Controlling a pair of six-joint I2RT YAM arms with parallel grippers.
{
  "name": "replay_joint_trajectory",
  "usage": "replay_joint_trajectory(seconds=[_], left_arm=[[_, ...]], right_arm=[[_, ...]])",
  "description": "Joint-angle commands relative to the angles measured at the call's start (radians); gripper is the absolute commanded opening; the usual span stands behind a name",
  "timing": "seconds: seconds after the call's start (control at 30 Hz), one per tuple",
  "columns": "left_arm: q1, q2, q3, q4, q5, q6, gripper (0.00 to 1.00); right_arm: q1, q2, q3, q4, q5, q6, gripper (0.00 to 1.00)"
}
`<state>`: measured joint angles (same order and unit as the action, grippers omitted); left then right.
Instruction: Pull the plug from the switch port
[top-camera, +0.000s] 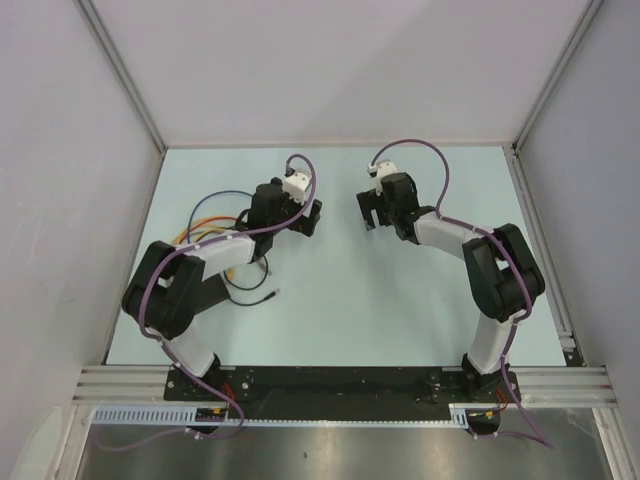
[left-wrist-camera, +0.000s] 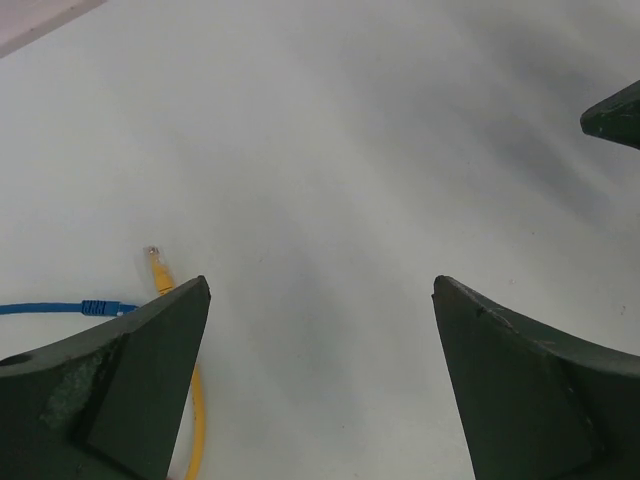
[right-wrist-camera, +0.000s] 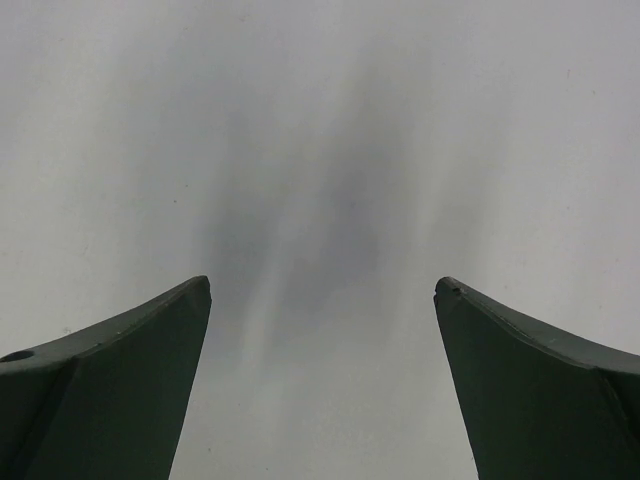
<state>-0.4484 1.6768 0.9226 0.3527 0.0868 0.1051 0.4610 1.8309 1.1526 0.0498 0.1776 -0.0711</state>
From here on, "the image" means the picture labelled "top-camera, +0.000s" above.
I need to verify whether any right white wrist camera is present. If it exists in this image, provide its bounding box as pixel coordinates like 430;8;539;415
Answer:
367;160;399;196

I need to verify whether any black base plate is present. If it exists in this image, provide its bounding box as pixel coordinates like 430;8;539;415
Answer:
164;364;521;421

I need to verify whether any right aluminium corner post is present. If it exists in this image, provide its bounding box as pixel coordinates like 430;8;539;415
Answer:
511;0;605;154

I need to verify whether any aluminium corner post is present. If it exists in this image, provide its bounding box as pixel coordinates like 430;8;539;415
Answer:
511;0;605;154
73;0;167;157

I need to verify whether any purple cable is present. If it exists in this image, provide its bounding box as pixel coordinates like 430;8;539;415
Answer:
368;138;554;449
94;153;319;449

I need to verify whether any white slotted cable duct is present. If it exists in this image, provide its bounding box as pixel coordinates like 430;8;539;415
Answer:
93;405;468;429

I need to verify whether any black ethernet cable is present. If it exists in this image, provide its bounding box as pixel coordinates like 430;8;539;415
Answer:
222;249;281;307

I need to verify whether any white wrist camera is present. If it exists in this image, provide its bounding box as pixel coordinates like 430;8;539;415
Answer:
282;170;313;205
367;160;399;196

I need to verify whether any left aluminium corner post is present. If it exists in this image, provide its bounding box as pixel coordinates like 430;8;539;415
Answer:
73;0;167;157

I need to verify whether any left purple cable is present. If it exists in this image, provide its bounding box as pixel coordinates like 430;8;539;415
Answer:
94;153;319;449

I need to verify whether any blue ethernet cable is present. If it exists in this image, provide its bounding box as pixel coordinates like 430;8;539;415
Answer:
188;188;256;236

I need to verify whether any right aluminium side rail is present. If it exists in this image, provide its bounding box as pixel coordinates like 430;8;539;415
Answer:
502;145;586;367

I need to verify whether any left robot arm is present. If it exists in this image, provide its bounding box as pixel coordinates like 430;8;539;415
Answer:
122;170;322;400

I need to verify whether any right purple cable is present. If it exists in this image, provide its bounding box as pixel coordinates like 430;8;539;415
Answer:
368;138;554;449

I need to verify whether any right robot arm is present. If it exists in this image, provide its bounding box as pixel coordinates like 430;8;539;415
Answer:
356;162;545;401

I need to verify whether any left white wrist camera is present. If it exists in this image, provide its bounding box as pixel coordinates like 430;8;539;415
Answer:
282;170;313;205

